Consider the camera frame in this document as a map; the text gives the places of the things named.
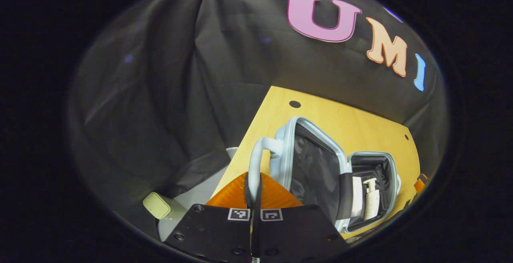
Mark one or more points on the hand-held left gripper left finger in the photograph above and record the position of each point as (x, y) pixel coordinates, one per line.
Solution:
(212, 231)

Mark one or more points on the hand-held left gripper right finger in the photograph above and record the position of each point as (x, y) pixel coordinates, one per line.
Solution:
(296, 231)

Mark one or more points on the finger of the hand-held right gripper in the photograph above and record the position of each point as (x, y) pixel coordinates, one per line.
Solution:
(421, 185)

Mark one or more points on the white pump bottle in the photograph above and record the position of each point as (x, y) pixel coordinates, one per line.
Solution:
(371, 201)

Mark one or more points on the white squeeze tube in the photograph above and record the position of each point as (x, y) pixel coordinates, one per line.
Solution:
(357, 199)

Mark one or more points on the light blue suitcase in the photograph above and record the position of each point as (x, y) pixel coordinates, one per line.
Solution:
(316, 166)

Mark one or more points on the pale green box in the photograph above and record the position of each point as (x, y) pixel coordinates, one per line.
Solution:
(158, 205)

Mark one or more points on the black backdrop cloth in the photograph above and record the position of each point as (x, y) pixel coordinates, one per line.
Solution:
(192, 74)

